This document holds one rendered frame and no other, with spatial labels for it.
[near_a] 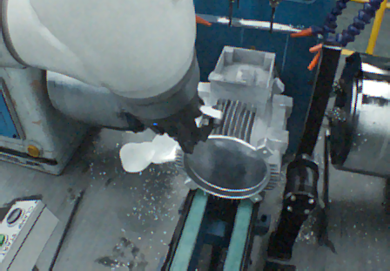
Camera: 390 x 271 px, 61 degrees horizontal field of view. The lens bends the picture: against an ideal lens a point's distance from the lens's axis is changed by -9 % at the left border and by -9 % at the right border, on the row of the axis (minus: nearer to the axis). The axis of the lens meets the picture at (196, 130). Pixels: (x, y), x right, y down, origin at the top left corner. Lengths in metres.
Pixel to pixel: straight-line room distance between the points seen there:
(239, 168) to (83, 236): 0.38
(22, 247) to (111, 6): 0.41
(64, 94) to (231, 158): 0.37
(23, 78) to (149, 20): 0.60
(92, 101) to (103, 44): 0.53
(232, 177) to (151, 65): 0.50
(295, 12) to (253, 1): 0.10
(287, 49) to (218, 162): 0.29
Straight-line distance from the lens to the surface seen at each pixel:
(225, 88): 0.63
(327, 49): 0.55
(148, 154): 0.97
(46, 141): 0.91
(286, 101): 0.71
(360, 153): 0.70
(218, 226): 0.77
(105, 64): 0.24
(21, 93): 0.84
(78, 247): 0.84
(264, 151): 0.60
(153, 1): 0.22
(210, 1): 0.93
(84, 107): 0.77
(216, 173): 0.73
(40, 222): 0.56
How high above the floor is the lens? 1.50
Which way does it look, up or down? 42 degrees down
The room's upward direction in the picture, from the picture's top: straight up
